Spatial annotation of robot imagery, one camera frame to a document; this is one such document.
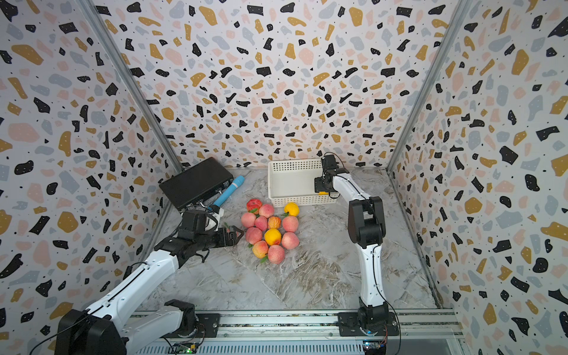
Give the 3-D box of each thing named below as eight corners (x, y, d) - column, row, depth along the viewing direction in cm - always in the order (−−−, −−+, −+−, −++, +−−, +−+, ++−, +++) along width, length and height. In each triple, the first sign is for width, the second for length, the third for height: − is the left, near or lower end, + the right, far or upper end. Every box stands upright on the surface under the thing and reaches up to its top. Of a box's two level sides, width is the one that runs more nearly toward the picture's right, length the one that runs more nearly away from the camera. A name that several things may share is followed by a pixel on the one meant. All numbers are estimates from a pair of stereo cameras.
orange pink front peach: (253, 260, 90) (251, 254, 86) (255, 245, 94) (253, 239, 90) (267, 260, 90) (266, 254, 86) (269, 245, 94) (267, 239, 90)
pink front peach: (268, 264, 89) (267, 259, 84) (269, 250, 93) (268, 244, 88) (284, 265, 89) (283, 259, 84) (284, 250, 93) (284, 244, 88)
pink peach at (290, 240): (285, 252, 92) (285, 247, 88) (280, 240, 96) (279, 235, 92) (300, 246, 94) (300, 240, 90) (294, 235, 98) (294, 229, 94)
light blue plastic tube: (215, 206, 108) (214, 202, 106) (240, 178, 120) (239, 174, 117) (220, 208, 107) (218, 204, 105) (244, 180, 119) (243, 176, 117)
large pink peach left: (243, 230, 100) (240, 222, 95) (245, 219, 103) (242, 211, 98) (255, 230, 100) (253, 223, 95) (257, 219, 103) (255, 212, 98)
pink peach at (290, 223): (280, 227, 100) (280, 221, 96) (290, 218, 103) (290, 212, 99) (290, 236, 97) (290, 230, 93) (300, 227, 100) (301, 220, 96)
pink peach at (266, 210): (258, 213, 102) (257, 209, 100) (265, 205, 105) (264, 201, 103) (268, 219, 100) (267, 215, 98) (275, 210, 103) (274, 206, 101)
